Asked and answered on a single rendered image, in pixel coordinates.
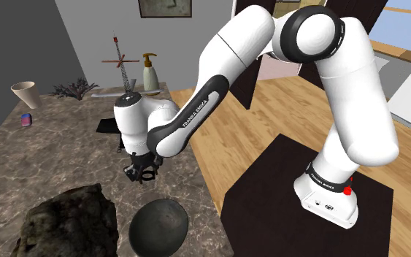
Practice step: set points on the dark coral branch ornament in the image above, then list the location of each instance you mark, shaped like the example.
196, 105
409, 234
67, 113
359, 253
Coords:
73, 89

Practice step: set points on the dark rough rock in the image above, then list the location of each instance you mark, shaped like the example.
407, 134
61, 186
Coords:
70, 224

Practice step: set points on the dark robot stand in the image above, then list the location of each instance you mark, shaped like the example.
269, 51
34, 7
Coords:
262, 213

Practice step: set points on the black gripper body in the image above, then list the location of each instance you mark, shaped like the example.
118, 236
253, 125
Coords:
141, 162

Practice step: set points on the framed wall picture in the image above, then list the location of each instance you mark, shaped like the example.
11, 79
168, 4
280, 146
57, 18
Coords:
165, 8

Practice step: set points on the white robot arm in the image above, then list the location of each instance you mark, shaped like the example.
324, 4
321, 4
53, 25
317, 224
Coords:
347, 89

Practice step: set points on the pale green soap dispenser bottle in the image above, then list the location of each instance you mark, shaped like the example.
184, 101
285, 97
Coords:
150, 77

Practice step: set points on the window with wooden frame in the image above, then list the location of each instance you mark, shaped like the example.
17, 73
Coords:
404, 28

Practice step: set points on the dark round bowl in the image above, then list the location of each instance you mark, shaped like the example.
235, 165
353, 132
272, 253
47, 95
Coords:
159, 227

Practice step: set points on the grey model with lattice mast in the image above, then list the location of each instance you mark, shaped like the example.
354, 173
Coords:
124, 76

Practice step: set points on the beige cone cup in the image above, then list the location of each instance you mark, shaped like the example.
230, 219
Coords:
27, 93

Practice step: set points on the small blue and pink block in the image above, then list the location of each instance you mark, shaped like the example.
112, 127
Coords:
26, 120

